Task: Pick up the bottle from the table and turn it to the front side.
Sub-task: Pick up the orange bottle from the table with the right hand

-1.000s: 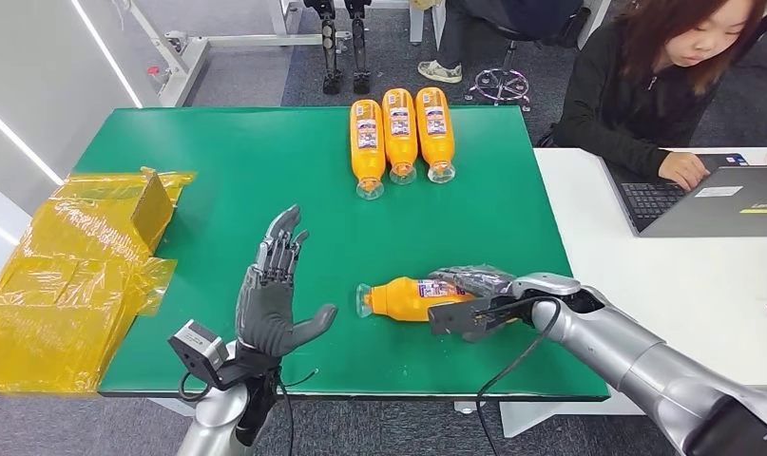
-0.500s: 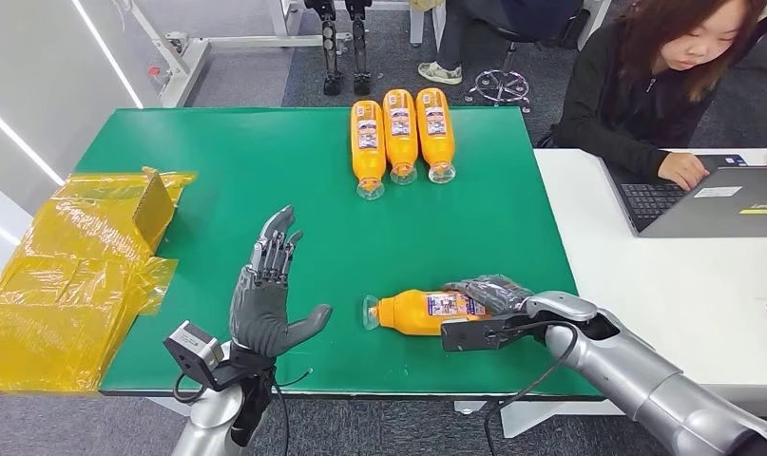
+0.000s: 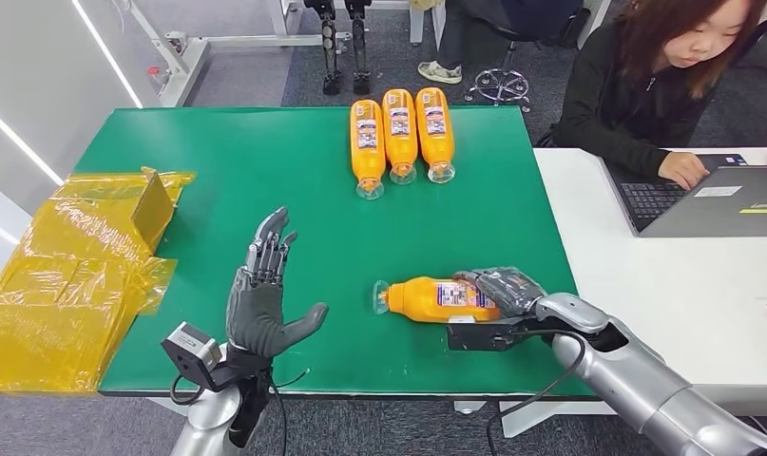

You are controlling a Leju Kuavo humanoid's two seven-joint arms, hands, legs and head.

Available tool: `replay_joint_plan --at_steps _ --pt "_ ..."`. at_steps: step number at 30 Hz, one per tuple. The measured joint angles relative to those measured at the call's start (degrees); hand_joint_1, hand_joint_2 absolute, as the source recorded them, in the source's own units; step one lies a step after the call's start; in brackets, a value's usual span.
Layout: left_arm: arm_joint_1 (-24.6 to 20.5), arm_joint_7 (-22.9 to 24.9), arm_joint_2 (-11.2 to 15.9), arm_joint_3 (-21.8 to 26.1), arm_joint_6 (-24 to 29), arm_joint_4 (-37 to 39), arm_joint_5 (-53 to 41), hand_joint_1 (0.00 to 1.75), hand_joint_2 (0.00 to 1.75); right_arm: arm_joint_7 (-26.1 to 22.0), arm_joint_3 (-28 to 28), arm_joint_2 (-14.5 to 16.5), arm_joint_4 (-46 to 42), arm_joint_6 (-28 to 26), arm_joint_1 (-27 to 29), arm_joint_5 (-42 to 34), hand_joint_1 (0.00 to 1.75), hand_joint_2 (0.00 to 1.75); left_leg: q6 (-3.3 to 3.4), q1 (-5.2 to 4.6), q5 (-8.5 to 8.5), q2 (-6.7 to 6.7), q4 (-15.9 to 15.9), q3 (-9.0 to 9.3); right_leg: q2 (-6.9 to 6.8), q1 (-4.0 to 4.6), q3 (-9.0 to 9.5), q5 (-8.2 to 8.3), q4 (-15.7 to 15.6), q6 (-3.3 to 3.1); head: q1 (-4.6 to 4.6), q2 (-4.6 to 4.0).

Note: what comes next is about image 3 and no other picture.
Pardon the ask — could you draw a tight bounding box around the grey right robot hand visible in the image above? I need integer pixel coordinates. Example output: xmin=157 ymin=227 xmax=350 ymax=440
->
xmin=451 ymin=266 xmax=548 ymax=319

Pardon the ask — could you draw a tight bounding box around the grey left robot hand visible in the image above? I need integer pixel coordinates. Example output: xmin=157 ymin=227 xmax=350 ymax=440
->
xmin=225 ymin=206 xmax=330 ymax=360

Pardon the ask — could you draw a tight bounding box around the orange bottle with clear cap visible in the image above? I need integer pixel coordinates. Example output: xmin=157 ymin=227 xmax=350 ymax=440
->
xmin=349 ymin=99 xmax=388 ymax=201
xmin=371 ymin=275 xmax=504 ymax=324
xmin=381 ymin=88 xmax=419 ymax=186
xmin=414 ymin=86 xmax=456 ymax=185

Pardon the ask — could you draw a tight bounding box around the green table mat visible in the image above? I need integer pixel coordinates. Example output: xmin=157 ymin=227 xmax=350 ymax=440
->
xmin=72 ymin=105 xmax=595 ymax=399

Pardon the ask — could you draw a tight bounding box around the yellow film wrapped box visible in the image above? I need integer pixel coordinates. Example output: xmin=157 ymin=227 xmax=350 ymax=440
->
xmin=0 ymin=166 xmax=197 ymax=396

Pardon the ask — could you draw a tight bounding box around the chrome office chair base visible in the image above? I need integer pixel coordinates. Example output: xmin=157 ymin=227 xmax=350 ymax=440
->
xmin=463 ymin=40 xmax=533 ymax=115

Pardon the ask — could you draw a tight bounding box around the grey laptop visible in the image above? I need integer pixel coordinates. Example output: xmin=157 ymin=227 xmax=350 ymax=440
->
xmin=600 ymin=153 xmax=767 ymax=238

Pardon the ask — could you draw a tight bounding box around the person's hand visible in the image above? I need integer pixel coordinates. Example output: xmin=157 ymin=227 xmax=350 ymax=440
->
xmin=657 ymin=151 xmax=712 ymax=191

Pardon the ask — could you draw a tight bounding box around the seated person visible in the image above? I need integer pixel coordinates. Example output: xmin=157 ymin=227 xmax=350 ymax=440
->
xmin=417 ymin=0 xmax=583 ymax=85

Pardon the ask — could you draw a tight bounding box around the black robot leg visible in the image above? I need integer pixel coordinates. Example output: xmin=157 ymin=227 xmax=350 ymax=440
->
xmin=303 ymin=0 xmax=345 ymax=97
xmin=344 ymin=0 xmax=373 ymax=97

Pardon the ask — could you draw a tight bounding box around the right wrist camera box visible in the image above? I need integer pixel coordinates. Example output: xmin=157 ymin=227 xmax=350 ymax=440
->
xmin=447 ymin=316 xmax=551 ymax=353

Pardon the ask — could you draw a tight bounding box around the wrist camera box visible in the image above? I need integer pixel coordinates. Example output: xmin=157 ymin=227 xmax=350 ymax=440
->
xmin=447 ymin=316 xmax=551 ymax=353
xmin=161 ymin=322 xmax=223 ymax=391

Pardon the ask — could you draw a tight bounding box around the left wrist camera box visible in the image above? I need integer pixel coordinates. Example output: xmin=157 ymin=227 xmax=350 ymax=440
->
xmin=161 ymin=322 xmax=223 ymax=391

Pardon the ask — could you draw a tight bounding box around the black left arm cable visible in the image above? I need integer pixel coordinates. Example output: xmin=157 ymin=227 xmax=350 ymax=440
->
xmin=168 ymin=370 xmax=309 ymax=456

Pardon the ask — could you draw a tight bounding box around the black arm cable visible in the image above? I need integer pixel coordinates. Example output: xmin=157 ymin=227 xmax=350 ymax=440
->
xmin=485 ymin=329 xmax=587 ymax=456
xmin=168 ymin=370 xmax=309 ymax=456

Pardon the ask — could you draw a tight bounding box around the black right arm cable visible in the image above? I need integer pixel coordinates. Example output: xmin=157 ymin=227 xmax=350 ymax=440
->
xmin=485 ymin=329 xmax=587 ymax=456

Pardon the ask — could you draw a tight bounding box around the white metal frame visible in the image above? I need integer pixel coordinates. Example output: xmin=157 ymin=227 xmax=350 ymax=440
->
xmin=123 ymin=0 xmax=354 ymax=109

